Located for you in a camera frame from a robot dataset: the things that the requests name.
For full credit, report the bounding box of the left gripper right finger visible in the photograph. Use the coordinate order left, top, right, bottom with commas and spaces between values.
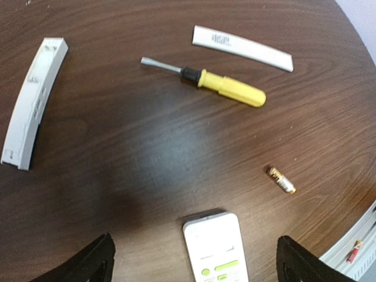
276, 236, 353, 282

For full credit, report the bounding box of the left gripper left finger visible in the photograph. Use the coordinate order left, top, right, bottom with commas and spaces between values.
33, 233, 116, 281

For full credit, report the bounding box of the white air conditioner remote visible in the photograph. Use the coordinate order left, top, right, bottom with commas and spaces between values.
183, 212, 249, 282

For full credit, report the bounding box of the slim white remote control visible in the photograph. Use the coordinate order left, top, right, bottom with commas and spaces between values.
1, 38, 68, 170

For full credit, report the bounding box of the yellow handled screwdriver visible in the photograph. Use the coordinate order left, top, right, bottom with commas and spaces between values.
140, 57, 267, 108

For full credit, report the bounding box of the white battery cover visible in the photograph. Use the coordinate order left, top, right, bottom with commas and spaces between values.
192, 25, 294, 72

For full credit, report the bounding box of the red yellow battery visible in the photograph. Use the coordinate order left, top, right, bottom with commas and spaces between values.
346, 240, 363, 264

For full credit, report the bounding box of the gold white battery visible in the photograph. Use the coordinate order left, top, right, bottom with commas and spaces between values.
266, 166, 296, 194

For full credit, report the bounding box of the curved aluminium front rail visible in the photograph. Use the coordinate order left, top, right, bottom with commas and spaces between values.
320, 203, 375, 281

